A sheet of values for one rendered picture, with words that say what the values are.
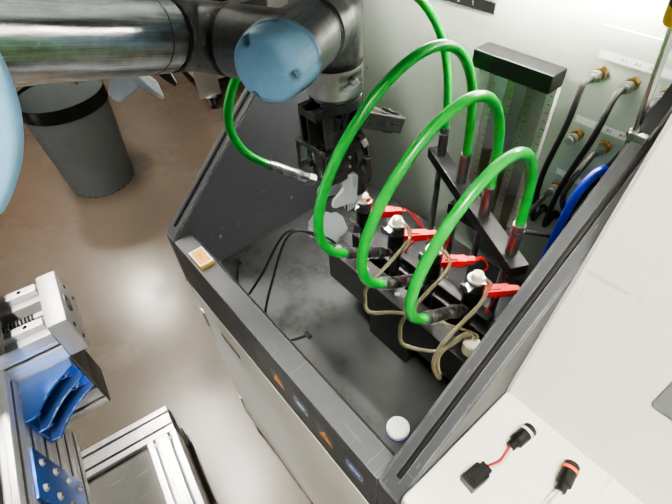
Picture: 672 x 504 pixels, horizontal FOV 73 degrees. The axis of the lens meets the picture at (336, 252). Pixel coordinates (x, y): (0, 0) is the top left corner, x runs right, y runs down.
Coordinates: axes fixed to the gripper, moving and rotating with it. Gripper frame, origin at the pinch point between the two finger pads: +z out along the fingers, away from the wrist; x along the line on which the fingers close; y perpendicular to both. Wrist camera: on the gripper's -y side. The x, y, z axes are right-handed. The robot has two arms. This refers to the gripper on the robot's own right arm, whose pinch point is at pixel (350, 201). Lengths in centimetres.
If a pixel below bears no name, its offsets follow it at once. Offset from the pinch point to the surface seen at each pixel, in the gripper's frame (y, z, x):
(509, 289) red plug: -6.6, 3.7, 27.5
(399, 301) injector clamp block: 1.0, 13.7, 13.3
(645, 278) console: -5.1, -11.7, 41.0
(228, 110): 11.4, -15.5, -14.2
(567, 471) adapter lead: 5.6, 11.8, 46.8
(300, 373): 21.3, 16.7, 11.3
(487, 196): -14.0, -2.9, 16.4
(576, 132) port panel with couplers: -29.5, -9.2, 20.0
